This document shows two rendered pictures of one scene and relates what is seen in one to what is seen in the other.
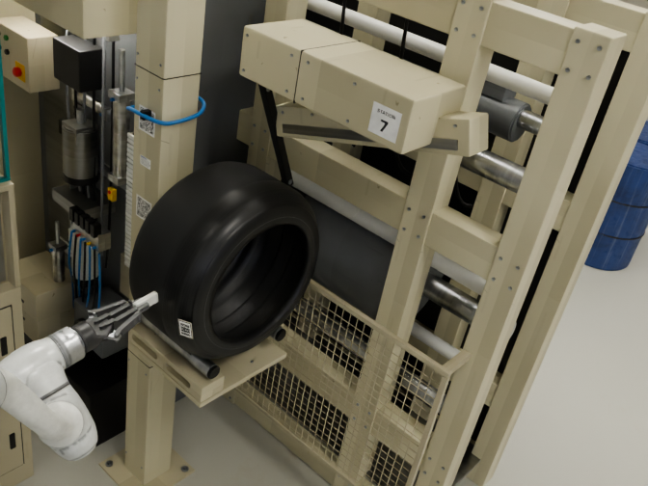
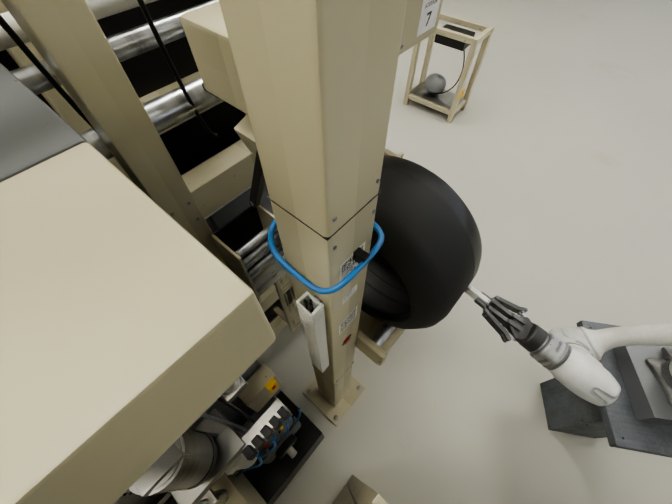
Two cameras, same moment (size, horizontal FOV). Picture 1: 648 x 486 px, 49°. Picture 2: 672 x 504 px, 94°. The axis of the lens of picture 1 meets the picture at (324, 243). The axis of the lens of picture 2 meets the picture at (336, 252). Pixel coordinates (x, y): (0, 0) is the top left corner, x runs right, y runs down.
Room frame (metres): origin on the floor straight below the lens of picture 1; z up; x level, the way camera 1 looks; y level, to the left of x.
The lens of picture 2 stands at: (1.84, 0.88, 2.02)
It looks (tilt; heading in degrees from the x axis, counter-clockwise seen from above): 56 degrees down; 276
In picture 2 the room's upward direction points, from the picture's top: 1 degrees counter-clockwise
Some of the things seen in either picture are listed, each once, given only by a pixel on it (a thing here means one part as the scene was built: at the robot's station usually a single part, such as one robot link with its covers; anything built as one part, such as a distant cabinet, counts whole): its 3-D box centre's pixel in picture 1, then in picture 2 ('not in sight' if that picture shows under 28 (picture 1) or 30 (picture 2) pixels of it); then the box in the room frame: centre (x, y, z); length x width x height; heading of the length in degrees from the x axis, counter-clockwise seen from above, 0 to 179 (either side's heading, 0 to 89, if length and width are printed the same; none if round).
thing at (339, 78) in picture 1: (346, 80); (332, 25); (1.93, 0.03, 1.71); 0.61 x 0.25 x 0.15; 54
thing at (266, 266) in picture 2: not in sight; (257, 253); (2.20, 0.26, 1.05); 0.20 x 0.15 x 0.30; 54
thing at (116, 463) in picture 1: (147, 466); (334, 390); (1.90, 0.52, 0.01); 0.27 x 0.27 x 0.02; 54
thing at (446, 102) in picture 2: not in sight; (443, 69); (1.05, -2.55, 0.40); 0.60 x 0.35 x 0.80; 145
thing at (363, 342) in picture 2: not in sight; (341, 323); (1.87, 0.45, 0.90); 0.40 x 0.03 x 0.10; 144
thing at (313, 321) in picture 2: (136, 202); (317, 339); (1.92, 0.61, 1.19); 0.05 x 0.04 x 0.48; 144
